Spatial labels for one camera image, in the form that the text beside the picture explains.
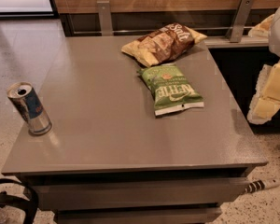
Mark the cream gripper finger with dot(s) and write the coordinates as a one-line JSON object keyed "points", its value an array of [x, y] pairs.
{"points": [[261, 29], [265, 102]]}

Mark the grey cabinet top drawer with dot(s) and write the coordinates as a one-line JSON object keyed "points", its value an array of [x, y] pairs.
{"points": [[140, 194]]}

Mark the brown sea salt chip bag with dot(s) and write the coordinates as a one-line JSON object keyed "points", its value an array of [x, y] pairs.
{"points": [[163, 45]]}

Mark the black strap bag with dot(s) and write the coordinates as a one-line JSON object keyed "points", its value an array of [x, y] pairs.
{"points": [[29, 207]]}

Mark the white power strip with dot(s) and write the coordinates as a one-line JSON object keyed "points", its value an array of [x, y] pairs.
{"points": [[262, 185]]}

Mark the green kettle chip bag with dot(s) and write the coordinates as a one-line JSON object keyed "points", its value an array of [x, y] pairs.
{"points": [[170, 89]]}

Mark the right metal bracket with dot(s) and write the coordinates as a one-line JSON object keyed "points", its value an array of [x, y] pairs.
{"points": [[236, 29]]}

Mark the metal bracket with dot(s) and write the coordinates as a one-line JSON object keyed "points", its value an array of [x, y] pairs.
{"points": [[105, 19], [236, 29]]}

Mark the left metal bracket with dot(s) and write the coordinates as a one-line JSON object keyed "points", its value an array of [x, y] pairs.
{"points": [[105, 19]]}

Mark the grey cabinet lower drawer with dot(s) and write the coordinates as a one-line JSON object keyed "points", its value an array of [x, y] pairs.
{"points": [[157, 216]]}

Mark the silver blue redbull can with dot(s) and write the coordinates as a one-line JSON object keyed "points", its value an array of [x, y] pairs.
{"points": [[23, 96]]}

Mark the grey cabinet drawer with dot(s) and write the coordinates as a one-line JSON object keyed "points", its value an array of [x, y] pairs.
{"points": [[140, 194], [157, 216]]}

